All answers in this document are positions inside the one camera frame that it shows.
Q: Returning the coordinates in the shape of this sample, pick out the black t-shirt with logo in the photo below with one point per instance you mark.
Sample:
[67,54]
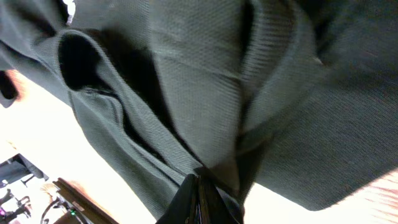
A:
[298,96]

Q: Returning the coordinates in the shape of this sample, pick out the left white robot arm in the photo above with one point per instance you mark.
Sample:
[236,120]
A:
[18,167]

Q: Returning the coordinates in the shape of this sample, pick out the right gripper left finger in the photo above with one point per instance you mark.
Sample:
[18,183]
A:
[183,207]

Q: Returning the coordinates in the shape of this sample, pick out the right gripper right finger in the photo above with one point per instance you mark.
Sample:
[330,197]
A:
[212,208]

